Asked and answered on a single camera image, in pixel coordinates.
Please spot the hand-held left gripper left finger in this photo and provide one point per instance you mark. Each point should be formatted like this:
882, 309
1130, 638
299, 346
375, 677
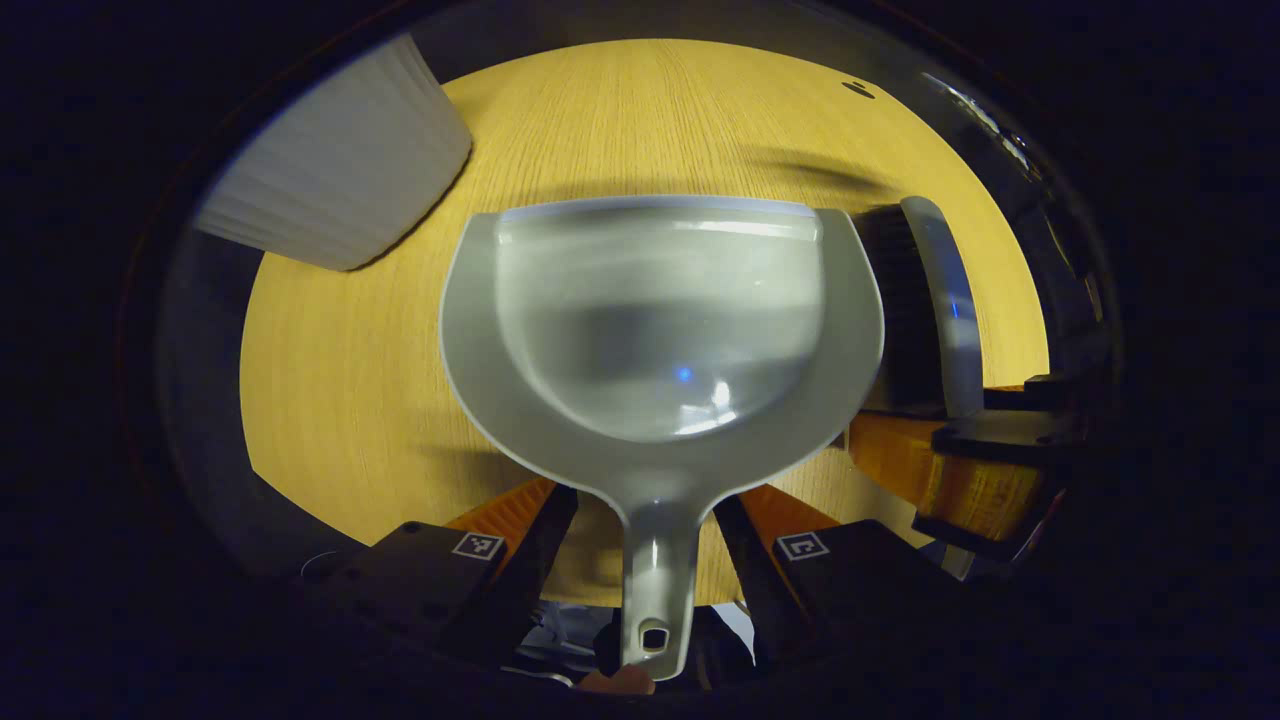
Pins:
530, 570

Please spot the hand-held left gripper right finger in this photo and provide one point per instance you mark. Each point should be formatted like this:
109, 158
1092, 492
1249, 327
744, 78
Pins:
745, 560

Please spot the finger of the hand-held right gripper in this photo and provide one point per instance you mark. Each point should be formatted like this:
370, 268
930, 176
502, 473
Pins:
1045, 393
1000, 435

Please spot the small grey broom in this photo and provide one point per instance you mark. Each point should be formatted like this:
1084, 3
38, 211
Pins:
950, 300

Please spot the grey dustpan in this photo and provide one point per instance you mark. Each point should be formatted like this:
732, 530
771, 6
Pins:
660, 320

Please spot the white garbage bin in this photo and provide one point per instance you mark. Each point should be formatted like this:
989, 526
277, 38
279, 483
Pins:
340, 170

